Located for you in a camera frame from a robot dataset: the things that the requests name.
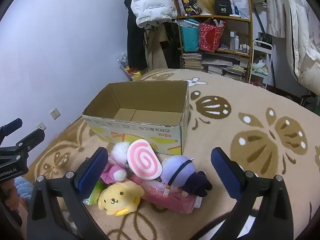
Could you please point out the white fluffy plush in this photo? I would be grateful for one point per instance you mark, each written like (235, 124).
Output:
(120, 152)

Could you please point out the beige coat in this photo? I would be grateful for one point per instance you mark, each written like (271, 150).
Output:
(155, 52)

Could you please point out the yellow dog plush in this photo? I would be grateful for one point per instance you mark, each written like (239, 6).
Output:
(117, 197)

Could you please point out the wall socket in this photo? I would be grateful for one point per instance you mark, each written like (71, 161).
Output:
(55, 113)
(41, 125)

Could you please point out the black box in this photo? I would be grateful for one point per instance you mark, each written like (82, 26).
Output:
(223, 7)

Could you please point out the pink plush toy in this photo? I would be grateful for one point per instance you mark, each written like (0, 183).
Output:
(112, 171)

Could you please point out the stack of books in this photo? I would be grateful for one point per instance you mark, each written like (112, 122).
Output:
(192, 61)

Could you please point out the pile of magazines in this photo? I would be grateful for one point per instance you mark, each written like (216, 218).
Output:
(222, 67)

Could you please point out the white trolley cart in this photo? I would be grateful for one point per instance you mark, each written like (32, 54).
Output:
(261, 45)

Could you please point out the cardboard box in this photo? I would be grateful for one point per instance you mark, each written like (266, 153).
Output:
(140, 130)

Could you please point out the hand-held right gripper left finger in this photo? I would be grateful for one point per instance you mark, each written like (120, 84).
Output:
(92, 172)

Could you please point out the pink packet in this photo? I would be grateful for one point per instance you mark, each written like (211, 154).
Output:
(172, 200)

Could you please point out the white plastic bag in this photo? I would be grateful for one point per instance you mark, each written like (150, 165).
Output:
(240, 0)

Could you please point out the pale curtain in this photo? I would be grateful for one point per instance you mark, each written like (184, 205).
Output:
(270, 2)

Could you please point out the plastic bag of toys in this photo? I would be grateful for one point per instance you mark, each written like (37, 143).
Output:
(127, 66)

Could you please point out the row of small bottles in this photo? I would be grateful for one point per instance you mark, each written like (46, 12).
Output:
(244, 48)

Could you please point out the blonde wig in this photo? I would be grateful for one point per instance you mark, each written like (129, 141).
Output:
(205, 0)

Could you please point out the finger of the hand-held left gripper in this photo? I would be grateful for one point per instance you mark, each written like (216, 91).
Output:
(11, 127)
(32, 137)

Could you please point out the black garment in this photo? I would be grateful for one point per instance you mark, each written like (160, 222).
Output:
(172, 47)

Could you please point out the black coat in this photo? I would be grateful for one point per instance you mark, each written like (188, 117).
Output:
(135, 45)

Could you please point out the person's left hand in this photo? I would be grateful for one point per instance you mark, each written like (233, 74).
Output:
(8, 192)

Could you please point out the short white bottle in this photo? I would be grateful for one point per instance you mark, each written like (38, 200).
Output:
(236, 43)

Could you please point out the pink swirl plush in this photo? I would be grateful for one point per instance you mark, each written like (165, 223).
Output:
(143, 160)

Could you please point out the purple-haired plush doll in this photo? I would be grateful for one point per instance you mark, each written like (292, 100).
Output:
(177, 170)

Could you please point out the tall white bottle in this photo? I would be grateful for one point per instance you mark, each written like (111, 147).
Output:
(232, 40)

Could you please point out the green packet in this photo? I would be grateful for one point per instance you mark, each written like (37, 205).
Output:
(96, 192)

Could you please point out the teal bag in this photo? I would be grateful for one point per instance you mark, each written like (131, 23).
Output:
(190, 38)

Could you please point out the white puffer jacket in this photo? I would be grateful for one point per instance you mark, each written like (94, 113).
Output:
(152, 2)

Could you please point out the red gift bag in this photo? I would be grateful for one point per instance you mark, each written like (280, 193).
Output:
(208, 37)

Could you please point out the wooden shelf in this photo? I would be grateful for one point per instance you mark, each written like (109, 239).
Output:
(225, 18)

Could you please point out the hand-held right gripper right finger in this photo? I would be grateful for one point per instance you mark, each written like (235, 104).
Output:
(226, 177)

